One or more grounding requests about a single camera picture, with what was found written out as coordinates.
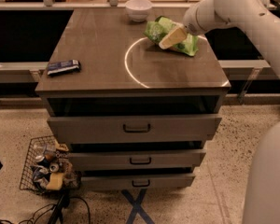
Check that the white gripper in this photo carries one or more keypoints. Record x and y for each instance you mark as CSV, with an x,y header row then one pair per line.
x,y
190,21

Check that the green rice chip bag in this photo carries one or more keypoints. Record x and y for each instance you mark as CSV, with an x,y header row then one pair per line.
x,y
156,30

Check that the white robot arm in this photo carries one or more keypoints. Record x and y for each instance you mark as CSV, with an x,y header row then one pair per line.
x,y
262,196

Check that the blue rxbar blueberry bar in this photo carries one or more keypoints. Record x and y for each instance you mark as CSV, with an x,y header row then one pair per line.
x,y
63,67

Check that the white bowl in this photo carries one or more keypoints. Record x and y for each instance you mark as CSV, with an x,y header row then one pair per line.
x,y
138,10

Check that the top grey drawer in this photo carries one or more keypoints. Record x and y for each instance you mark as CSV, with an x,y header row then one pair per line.
x,y
134,129

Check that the grey drawer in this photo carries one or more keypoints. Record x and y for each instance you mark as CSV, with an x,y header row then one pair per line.
x,y
138,181
134,129
131,160

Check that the grey drawer cabinet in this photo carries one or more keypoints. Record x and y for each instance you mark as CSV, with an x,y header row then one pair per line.
x,y
124,74

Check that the middle grey drawer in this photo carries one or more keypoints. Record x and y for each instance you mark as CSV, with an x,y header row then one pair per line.
x,y
131,160

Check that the bottom grey drawer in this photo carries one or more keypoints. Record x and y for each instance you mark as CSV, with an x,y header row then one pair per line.
x,y
138,181

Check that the clear plastic bottle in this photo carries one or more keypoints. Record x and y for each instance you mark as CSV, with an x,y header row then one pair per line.
x,y
44,148

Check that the yellow sponge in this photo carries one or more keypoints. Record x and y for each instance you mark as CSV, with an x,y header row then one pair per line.
x,y
55,181

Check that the black wire basket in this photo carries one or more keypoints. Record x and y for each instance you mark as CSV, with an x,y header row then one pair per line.
x,y
35,174

